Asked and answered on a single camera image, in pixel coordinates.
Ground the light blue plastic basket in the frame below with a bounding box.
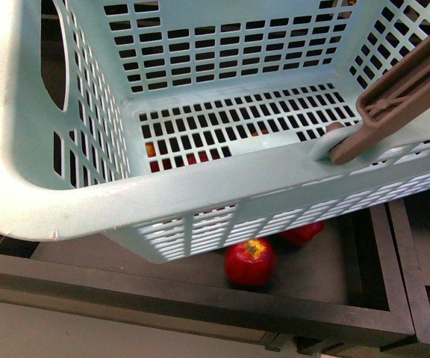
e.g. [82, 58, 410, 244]
[0, 1, 430, 263]

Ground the brown basket handle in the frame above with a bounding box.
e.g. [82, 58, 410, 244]
[330, 35, 430, 165]

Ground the red apple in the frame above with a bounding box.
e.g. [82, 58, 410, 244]
[224, 238, 277, 287]
[278, 221, 324, 246]

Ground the black fruit display shelf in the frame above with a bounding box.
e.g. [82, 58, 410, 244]
[0, 190, 430, 357]

